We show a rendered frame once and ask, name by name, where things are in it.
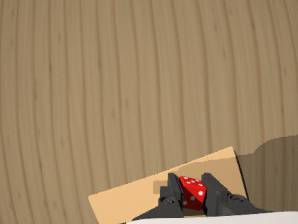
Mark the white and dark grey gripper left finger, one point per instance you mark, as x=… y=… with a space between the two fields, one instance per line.
x=168 y=206

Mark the tan flat mat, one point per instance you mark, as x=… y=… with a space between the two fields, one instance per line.
x=123 y=203

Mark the red die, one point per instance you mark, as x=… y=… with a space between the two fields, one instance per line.
x=194 y=192

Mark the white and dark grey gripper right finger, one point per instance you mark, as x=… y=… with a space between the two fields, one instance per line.
x=216 y=203

